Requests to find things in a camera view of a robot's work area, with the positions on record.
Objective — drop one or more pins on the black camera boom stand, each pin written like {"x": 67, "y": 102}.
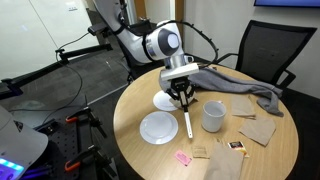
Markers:
{"x": 83, "y": 51}

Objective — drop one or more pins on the white ceramic mug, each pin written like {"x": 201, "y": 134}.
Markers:
{"x": 211, "y": 123}

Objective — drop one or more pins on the white wall sign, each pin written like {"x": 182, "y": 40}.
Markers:
{"x": 71, "y": 6}

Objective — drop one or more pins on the large brown paper napkin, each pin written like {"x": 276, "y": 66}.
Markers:
{"x": 224, "y": 164}

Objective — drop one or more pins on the white round plate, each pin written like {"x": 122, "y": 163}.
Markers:
{"x": 161, "y": 100}
{"x": 158, "y": 128}

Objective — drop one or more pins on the small dark wrapper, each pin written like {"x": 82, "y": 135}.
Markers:
{"x": 213, "y": 67}

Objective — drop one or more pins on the black mesh office chair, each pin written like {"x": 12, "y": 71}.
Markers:
{"x": 140, "y": 71}
{"x": 270, "y": 50}

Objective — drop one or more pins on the pink sweetener packet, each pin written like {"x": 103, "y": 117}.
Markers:
{"x": 183, "y": 157}

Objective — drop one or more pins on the white stick utensil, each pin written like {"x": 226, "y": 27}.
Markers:
{"x": 188, "y": 125}

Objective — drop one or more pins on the orange black clamp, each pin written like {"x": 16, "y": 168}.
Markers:
{"x": 87, "y": 115}
{"x": 90, "y": 153}

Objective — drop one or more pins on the grey hoodie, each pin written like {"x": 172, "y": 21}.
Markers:
{"x": 233, "y": 85}

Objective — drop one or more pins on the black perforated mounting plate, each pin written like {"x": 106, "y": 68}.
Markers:
{"x": 63, "y": 146}

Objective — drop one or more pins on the black red yellow tea packet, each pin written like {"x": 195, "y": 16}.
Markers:
{"x": 238, "y": 146}

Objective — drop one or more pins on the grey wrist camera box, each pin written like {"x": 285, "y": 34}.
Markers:
{"x": 180, "y": 72}

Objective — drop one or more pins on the black camera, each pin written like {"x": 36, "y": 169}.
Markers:
{"x": 99, "y": 29}

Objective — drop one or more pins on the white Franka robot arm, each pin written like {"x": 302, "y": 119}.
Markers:
{"x": 133, "y": 43}

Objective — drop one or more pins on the brown sugar packet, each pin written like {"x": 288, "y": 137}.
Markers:
{"x": 200, "y": 152}

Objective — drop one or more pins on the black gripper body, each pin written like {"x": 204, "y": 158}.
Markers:
{"x": 181, "y": 84}

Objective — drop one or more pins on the wall mounted screen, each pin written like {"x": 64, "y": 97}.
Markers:
{"x": 286, "y": 2}

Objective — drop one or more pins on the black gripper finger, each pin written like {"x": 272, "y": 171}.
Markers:
{"x": 171, "y": 95}
{"x": 193, "y": 94}

